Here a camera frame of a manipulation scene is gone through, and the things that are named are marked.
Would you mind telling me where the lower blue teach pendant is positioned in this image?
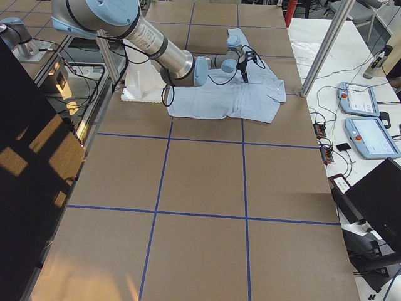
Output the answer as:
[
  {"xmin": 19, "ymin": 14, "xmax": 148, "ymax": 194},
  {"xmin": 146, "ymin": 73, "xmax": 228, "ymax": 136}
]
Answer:
[{"xmin": 344, "ymin": 117, "xmax": 400, "ymax": 159}]

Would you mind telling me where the white pedestal column base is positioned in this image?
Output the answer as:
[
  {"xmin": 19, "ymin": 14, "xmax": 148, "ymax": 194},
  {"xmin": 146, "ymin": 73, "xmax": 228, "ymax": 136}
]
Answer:
[{"xmin": 121, "ymin": 46, "xmax": 165, "ymax": 103}]

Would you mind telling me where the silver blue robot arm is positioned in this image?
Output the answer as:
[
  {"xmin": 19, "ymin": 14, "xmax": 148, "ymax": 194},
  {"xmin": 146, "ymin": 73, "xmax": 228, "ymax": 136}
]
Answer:
[
  {"xmin": 1, "ymin": 17, "xmax": 32, "ymax": 50},
  {"xmin": 51, "ymin": 0, "xmax": 264, "ymax": 87}
]

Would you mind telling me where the blue teach pendant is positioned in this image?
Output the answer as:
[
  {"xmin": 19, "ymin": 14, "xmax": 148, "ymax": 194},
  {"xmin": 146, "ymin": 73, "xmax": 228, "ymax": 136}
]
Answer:
[
  {"xmin": 344, "ymin": 117, "xmax": 400, "ymax": 159},
  {"xmin": 338, "ymin": 82, "xmax": 380, "ymax": 117}
]

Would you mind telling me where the clear plastic bag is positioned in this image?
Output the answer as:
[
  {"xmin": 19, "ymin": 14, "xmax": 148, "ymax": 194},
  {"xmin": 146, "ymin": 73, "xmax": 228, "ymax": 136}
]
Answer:
[{"xmin": 290, "ymin": 39, "xmax": 320, "ymax": 66}]

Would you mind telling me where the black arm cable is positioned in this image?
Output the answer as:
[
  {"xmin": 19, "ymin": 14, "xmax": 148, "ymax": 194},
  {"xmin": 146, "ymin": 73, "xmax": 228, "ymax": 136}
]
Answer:
[{"xmin": 161, "ymin": 45, "xmax": 254, "ymax": 107}]

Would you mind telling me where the black monitor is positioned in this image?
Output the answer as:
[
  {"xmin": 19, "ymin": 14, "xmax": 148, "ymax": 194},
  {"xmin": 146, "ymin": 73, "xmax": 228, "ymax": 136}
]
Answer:
[{"xmin": 345, "ymin": 158, "xmax": 400, "ymax": 251}]

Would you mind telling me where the light blue button shirt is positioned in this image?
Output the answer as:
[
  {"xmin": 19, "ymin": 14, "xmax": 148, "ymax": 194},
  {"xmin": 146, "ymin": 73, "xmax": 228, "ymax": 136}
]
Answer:
[{"xmin": 167, "ymin": 29, "xmax": 286, "ymax": 123}]

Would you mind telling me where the aluminium frame post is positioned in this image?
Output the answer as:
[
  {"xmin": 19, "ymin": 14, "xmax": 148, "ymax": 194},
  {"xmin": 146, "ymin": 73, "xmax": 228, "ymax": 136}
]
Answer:
[{"xmin": 299, "ymin": 0, "xmax": 355, "ymax": 98}]

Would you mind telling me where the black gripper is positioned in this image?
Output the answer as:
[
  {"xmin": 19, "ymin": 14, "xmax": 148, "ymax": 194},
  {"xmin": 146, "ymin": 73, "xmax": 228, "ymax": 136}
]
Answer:
[{"xmin": 238, "ymin": 50, "xmax": 265, "ymax": 83}]

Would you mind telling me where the upper blue teach pendant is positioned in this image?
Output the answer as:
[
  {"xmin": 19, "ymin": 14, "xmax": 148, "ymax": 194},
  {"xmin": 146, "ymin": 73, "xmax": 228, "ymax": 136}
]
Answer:
[{"xmin": 338, "ymin": 82, "xmax": 380, "ymax": 117}]

